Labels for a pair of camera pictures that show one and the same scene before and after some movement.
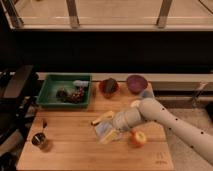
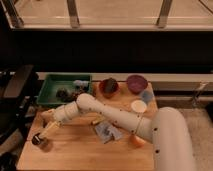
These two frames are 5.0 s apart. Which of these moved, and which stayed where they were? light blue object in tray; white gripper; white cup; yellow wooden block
Moved: white gripper
Stayed: light blue object in tray; white cup; yellow wooden block
